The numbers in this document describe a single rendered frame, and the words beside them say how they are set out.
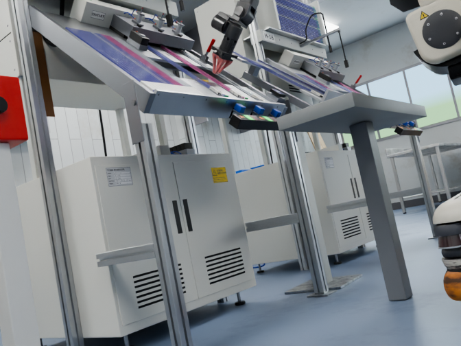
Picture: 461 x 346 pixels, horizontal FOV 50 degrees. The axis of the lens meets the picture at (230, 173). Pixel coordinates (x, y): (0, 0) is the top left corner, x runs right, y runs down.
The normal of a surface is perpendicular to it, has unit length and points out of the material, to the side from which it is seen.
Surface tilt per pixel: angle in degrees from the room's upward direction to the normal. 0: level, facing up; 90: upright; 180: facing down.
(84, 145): 90
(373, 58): 90
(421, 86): 90
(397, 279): 90
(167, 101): 134
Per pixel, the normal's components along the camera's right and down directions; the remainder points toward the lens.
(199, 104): 0.68, 0.52
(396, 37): -0.62, 0.04
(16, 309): 0.75, -0.21
